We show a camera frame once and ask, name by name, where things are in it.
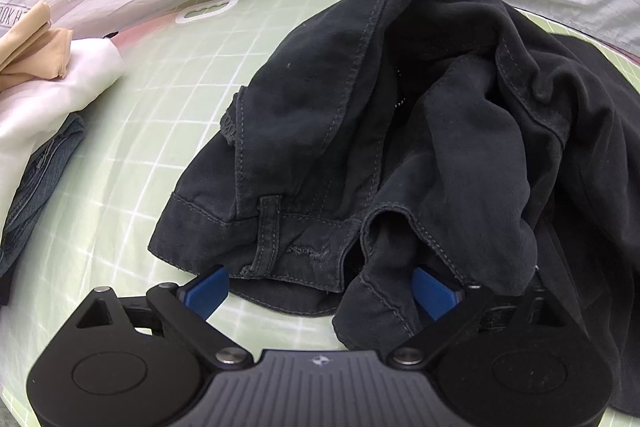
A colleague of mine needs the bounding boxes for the white folded garment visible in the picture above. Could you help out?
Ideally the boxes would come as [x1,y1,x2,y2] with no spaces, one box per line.
[0,38,125,220]

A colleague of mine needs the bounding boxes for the beige folded garment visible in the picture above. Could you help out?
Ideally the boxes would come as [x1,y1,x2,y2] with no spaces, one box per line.
[1,1,73,84]

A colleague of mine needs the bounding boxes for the blue folded jeans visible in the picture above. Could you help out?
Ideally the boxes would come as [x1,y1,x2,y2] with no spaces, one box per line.
[1,113,85,277]

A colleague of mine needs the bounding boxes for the black trousers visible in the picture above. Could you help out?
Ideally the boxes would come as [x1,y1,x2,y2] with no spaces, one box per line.
[149,0,639,415]

